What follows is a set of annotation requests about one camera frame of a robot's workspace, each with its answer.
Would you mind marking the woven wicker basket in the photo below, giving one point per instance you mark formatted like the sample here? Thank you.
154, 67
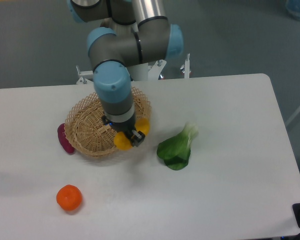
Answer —
85, 131

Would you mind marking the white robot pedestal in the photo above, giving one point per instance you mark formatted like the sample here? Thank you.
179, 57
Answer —
141, 72

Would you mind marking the yellow mango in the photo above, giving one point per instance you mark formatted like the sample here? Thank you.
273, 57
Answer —
121, 141

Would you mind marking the purple sweet potato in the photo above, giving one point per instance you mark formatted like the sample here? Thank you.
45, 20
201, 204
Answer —
68, 148

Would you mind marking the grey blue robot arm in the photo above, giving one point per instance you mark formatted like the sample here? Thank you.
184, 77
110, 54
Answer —
111, 54

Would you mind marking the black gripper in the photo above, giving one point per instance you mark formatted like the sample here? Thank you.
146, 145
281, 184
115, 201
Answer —
125, 123

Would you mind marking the green bok choy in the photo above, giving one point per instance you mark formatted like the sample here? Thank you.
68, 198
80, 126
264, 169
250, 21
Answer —
175, 151

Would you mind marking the orange tangerine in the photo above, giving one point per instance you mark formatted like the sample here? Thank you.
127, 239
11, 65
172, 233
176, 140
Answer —
69, 198

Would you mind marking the blue bag in background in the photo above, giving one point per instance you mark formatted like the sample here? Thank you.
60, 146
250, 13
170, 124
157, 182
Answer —
293, 8

